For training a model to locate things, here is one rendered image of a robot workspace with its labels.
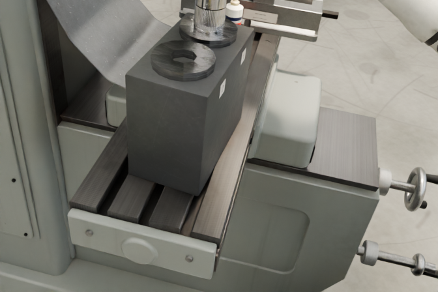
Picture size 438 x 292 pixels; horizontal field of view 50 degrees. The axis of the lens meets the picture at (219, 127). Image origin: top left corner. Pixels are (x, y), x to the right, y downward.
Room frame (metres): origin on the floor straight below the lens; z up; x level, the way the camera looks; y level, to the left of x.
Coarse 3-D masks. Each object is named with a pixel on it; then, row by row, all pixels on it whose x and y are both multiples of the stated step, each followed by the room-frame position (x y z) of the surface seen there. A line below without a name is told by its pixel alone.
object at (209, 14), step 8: (200, 0) 0.65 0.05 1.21; (208, 0) 0.64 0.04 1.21; (216, 0) 0.64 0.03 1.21; (224, 0) 0.65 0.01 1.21; (200, 8) 0.65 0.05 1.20; (208, 8) 0.64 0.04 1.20; (216, 8) 0.64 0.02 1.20; (224, 8) 0.66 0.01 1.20; (200, 16) 0.65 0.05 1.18; (208, 16) 0.64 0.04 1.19; (216, 16) 0.65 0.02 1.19; (224, 16) 0.66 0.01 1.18; (200, 24) 0.65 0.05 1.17; (208, 24) 0.64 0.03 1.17; (216, 24) 0.65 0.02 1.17; (208, 32) 0.64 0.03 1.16; (216, 32) 0.65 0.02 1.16
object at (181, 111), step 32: (192, 32) 0.64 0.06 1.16; (224, 32) 0.65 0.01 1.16; (160, 64) 0.54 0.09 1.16; (192, 64) 0.55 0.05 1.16; (224, 64) 0.58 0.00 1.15; (128, 96) 0.53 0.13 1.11; (160, 96) 0.51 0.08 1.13; (192, 96) 0.50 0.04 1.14; (224, 96) 0.57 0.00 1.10; (128, 128) 0.53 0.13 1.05; (160, 128) 0.51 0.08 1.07; (192, 128) 0.50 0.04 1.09; (224, 128) 0.60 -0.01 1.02; (128, 160) 0.53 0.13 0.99; (160, 160) 0.51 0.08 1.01; (192, 160) 0.50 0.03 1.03; (192, 192) 0.50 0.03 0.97
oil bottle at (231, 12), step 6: (234, 0) 1.01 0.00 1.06; (228, 6) 1.01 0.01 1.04; (234, 6) 1.01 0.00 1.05; (240, 6) 1.01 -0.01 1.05; (228, 12) 1.00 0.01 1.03; (234, 12) 1.00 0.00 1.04; (240, 12) 1.00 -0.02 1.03; (228, 18) 1.00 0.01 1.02; (234, 18) 1.00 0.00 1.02; (240, 18) 1.00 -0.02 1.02; (240, 24) 1.01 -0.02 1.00
